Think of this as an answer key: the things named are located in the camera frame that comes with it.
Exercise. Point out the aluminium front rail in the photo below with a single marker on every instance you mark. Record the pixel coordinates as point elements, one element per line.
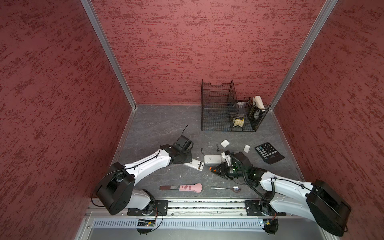
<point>232,207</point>

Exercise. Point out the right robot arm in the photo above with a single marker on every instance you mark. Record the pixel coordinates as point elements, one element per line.
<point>316,201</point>

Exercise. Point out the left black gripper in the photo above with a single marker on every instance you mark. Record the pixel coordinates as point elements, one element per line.
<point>188,159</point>

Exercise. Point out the yellow sponge in basket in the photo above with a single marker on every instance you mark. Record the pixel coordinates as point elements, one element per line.
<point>238,122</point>

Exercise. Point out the black calculator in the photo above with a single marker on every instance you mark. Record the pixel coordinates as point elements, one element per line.
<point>268,153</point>

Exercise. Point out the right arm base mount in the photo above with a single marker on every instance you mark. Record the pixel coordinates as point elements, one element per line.
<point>261,208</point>

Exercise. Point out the white papers in basket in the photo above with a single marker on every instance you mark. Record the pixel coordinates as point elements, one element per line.
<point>257,101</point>

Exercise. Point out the white air conditioner remote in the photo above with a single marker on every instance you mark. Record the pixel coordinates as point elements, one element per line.
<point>195,164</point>

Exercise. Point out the grey white remote control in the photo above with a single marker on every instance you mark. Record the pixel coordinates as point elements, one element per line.
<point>213,159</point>

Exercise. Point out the pink cat paw knife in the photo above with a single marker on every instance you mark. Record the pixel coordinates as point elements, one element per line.
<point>197,188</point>

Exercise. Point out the metal spoon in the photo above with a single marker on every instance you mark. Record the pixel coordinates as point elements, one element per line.
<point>235,189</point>

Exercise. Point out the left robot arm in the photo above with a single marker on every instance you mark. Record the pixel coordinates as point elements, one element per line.
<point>116,190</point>

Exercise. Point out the white battery cover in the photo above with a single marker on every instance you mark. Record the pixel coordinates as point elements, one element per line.
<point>225,143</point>
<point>247,148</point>

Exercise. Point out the black wire basket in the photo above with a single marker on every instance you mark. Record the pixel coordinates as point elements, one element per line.
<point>220,105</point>

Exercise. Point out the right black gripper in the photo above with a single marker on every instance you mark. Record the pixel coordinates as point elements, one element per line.
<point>223,169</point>

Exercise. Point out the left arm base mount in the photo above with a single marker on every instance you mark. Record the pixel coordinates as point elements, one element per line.
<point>155,208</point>

